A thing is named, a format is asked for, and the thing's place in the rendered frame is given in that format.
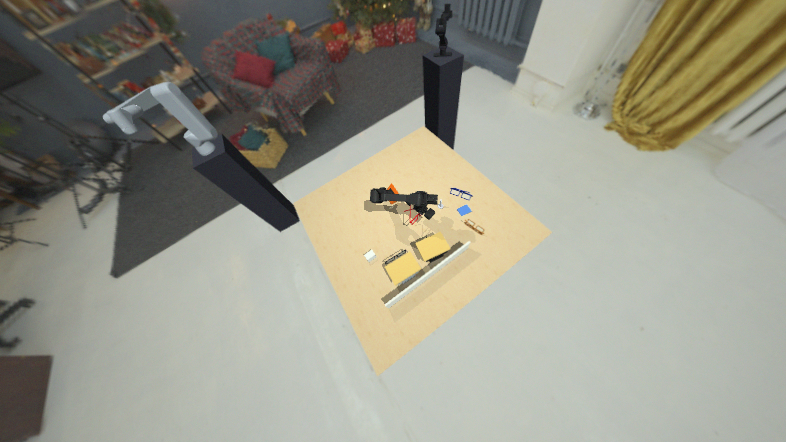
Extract red glasses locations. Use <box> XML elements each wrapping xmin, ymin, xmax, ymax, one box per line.
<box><xmin>406</xmin><ymin>206</ymin><xmax>421</xmax><ymax>225</ymax></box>

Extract white long flat panel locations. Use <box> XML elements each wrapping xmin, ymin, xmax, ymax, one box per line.
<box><xmin>385</xmin><ymin>241</ymin><xmax>471</xmax><ymax>309</ymax></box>

